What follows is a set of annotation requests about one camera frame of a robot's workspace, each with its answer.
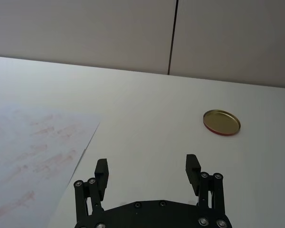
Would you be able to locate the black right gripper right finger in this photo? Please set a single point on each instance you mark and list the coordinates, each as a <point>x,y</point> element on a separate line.
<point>192,171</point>

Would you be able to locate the white sheet with red marks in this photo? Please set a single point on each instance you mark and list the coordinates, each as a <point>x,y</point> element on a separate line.
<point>35,164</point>

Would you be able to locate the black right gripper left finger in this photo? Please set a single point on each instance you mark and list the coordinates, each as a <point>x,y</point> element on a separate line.
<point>102,175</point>

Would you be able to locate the gold round tin lid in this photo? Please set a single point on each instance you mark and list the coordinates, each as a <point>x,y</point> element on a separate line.
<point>221,122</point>

